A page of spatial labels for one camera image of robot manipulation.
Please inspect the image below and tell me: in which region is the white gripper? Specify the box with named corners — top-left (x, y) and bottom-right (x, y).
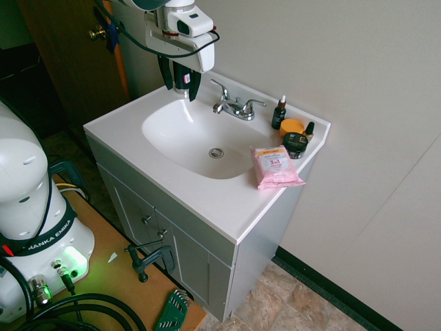
top-left (144, 12), bottom-right (216, 103)

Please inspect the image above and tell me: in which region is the dark sanitizer bottle pink label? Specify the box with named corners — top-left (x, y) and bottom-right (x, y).
top-left (172, 61), bottom-right (192, 95)

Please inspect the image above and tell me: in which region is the blue tape strip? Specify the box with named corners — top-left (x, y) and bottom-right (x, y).
top-left (104, 21), bottom-right (120, 54)

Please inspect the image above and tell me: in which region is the brass door knob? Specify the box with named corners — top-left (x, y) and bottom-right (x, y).
top-left (88, 24), bottom-right (106, 42)

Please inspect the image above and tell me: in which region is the dark green dropper bottle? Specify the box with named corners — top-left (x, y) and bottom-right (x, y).
top-left (270, 94), bottom-right (289, 131)

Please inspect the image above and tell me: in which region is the brown wooden door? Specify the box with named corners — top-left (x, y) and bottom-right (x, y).
top-left (19, 0), bottom-right (131, 122)

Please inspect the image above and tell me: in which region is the orange round jar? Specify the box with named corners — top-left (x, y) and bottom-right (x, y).
top-left (279, 118), bottom-right (306, 139)

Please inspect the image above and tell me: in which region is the white sink countertop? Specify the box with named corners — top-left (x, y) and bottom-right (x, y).
top-left (83, 70), bottom-right (332, 246)

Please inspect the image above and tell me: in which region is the pink wipes pack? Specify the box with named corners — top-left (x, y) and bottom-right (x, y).
top-left (249, 145), bottom-right (307, 191)

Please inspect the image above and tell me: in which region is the black round jar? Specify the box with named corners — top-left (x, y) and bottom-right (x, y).
top-left (281, 131), bottom-right (309, 161)

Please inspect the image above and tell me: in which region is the small gold dropper bottle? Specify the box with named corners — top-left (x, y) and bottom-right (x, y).
top-left (302, 121), bottom-right (316, 143)

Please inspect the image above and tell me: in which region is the grey vanity cabinet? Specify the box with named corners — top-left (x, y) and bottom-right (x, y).
top-left (85, 133), bottom-right (315, 323)

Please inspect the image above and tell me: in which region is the black C-clamp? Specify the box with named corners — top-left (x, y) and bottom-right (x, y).
top-left (123, 241), bottom-right (178, 284)

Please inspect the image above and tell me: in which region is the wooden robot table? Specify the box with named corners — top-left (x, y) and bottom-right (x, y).
top-left (20, 174), bottom-right (208, 331)

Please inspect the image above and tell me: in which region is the green hex key set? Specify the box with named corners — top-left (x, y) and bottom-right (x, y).
top-left (152, 289), bottom-right (190, 331)

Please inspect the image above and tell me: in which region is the black baseboard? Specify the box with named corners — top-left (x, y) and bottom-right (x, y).
top-left (273, 245), bottom-right (404, 331)

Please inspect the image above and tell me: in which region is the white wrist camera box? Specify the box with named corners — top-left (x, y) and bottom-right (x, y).
top-left (175, 10), bottom-right (215, 37)

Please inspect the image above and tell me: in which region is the chrome two-handle faucet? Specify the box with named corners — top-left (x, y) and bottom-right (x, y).
top-left (209, 79), bottom-right (268, 122)

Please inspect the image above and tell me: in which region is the dark green frame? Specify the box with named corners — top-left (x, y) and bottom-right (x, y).
top-left (50, 159), bottom-right (90, 203)

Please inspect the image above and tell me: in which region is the yellow cable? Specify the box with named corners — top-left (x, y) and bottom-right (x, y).
top-left (56, 182), bottom-right (86, 194)

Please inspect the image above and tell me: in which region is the thin black cable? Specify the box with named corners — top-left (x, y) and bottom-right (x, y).
top-left (50, 261), bottom-right (83, 322)

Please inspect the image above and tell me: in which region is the thick black cable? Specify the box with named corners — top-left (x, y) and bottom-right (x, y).
top-left (15, 292), bottom-right (148, 331)

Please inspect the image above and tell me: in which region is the silver cable connector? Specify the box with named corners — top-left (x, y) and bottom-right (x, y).
top-left (27, 274), bottom-right (53, 308)

